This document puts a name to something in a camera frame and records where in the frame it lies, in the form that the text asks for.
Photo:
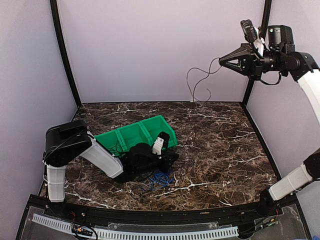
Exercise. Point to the black frame post left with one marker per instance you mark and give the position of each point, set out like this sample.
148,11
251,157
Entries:
63,52

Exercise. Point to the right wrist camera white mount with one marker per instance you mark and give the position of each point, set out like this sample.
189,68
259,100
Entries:
252,36

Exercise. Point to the black front rail base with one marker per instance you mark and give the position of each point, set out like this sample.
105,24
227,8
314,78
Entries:
285,221

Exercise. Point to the green plastic three-compartment bin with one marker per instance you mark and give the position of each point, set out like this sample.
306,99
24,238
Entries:
119,141

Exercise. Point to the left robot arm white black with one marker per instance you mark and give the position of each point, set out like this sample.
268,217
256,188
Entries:
65,142

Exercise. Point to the black frame post right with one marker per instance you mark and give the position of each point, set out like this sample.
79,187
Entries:
263,32

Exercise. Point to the white slotted cable duct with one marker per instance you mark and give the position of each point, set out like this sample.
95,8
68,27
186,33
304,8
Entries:
100,233

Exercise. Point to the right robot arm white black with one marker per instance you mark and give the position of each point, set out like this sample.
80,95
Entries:
282,114

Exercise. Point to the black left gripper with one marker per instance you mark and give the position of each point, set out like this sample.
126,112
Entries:
167,158

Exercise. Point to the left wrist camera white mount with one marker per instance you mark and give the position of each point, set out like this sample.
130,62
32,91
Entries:
161,142

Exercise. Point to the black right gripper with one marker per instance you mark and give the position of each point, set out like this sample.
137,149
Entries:
251,63

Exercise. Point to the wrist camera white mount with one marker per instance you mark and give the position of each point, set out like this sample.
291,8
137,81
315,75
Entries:
161,142
252,36

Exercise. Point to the black frame post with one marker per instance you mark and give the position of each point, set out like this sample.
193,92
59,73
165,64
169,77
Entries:
263,32
63,52

